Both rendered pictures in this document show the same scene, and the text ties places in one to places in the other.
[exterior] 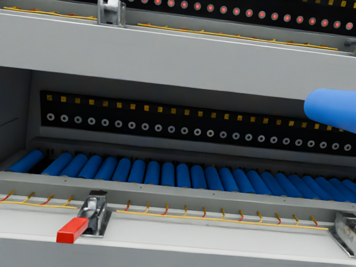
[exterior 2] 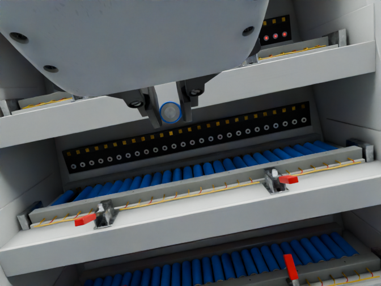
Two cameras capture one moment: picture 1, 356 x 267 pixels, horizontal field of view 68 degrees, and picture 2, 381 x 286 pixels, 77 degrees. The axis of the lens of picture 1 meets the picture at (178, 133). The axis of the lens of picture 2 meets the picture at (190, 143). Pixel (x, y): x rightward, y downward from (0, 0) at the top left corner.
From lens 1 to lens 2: 0.15 m
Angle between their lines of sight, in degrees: 6
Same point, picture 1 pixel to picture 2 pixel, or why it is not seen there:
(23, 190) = (62, 214)
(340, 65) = (222, 78)
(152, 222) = (144, 210)
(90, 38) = (71, 110)
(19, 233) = (62, 236)
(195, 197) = (168, 187)
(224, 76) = not seen: hidden behind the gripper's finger
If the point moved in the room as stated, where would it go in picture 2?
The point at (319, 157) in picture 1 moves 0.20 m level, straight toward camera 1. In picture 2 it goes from (266, 137) to (229, 143)
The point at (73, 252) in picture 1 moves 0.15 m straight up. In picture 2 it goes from (96, 239) to (79, 138)
